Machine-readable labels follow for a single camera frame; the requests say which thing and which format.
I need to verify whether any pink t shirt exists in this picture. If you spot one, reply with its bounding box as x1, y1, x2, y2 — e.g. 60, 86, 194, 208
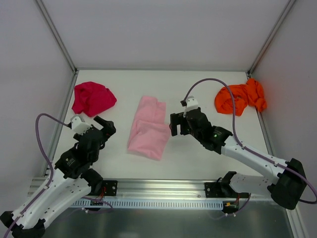
127, 96, 171, 161

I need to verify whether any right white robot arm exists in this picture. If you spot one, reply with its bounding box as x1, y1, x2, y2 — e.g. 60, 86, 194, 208
169, 108, 306, 210

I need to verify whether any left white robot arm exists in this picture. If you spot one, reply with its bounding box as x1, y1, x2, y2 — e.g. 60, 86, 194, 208
0, 116, 116, 238

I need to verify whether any orange t shirt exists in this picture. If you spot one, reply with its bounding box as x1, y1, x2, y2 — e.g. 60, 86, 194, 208
214, 78, 267, 116

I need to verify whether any magenta t shirt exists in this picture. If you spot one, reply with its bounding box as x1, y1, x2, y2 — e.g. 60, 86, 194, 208
72, 81, 117, 118

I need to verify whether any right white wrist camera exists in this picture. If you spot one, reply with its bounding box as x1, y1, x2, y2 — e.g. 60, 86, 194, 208
180, 96, 199, 118

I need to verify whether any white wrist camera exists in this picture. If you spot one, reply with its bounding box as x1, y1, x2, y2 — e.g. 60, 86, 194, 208
67, 115, 92, 135
180, 96, 199, 118

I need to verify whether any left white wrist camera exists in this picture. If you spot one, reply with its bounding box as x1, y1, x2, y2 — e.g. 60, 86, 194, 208
67, 115, 92, 135

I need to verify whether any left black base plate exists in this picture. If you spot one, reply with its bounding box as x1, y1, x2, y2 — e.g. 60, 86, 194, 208
98, 180, 118, 197

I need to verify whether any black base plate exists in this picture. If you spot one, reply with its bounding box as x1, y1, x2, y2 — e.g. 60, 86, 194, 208
204, 181, 249, 198
98, 180, 118, 197

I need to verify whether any white slotted cable duct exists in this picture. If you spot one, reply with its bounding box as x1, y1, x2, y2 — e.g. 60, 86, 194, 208
71, 197, 223, 210

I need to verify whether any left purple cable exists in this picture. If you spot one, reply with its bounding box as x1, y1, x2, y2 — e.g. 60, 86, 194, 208
3, 113, 113, 238

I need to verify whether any front aluminium rail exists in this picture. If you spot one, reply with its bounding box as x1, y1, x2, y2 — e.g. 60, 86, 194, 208
27, 177, 296, 201

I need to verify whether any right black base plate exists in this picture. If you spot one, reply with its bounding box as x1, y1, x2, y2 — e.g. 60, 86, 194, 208
204, 181, 249, 198

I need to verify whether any right aluminium frame post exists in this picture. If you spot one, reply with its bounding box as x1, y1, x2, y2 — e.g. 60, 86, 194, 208
247, 0, 297, 76

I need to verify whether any aluminium frame post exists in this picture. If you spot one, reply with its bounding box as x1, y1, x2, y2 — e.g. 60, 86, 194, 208
34, 0, 79, 74
247, 0, 297, 76

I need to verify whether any left aluminium frame post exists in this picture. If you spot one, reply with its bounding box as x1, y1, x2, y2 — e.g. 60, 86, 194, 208
34, 0, 79, 74

